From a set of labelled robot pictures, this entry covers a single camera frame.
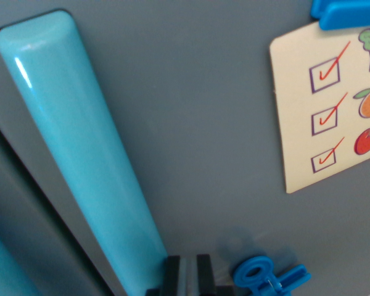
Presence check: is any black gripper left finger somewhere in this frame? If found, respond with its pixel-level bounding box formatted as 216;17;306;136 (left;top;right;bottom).
163;254;189;293

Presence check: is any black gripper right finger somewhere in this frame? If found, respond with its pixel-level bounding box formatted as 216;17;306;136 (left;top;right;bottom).
189;253;217;293

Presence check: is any cream grocery checklist card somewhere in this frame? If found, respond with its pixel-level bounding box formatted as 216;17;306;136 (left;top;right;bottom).
268;21;370;195

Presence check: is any blue clip holding card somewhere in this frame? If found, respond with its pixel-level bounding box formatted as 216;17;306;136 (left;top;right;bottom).
309;0;370;31

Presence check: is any blue ring clip magnet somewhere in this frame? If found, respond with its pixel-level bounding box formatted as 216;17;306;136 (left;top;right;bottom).
232;255;313;296

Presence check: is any teal handle of checklist door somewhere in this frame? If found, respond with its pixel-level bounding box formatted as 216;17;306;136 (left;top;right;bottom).
0;10;169;296

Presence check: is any teal handle of display door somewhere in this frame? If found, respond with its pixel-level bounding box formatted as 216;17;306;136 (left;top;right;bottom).
0;224;41;296

